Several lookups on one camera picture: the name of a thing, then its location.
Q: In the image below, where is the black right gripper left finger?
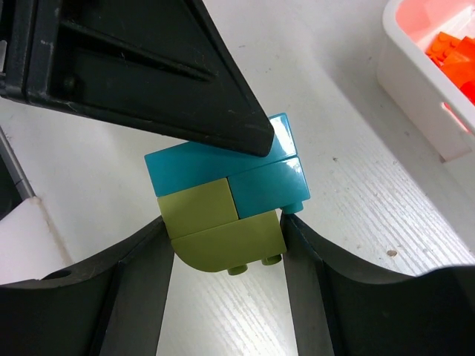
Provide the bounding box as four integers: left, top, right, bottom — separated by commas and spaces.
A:
1, 217, 174, 355

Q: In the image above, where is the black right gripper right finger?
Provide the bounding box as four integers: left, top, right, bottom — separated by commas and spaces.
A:
281, 214, 474, 355

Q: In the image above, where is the green lego block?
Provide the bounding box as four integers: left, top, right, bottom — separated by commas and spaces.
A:
157, 178, 286, 275

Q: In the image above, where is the small orange square lego plate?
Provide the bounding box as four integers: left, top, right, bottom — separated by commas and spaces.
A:
425, 31, 462, 67

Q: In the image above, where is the blue lego block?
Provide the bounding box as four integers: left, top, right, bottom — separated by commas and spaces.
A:
145, 113, 310, 218

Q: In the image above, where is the white three-compartment tray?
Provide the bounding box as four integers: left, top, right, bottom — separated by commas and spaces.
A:
376, 1, 474, 162

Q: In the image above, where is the left aluminium table rail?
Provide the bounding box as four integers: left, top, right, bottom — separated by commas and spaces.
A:
0, 130, 36, 219

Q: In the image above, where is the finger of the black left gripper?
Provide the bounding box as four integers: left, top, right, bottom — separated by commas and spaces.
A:
1, 0, 274, 156

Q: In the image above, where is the orange round lego piece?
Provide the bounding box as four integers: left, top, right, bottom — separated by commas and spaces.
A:
442, 36, 474, 104

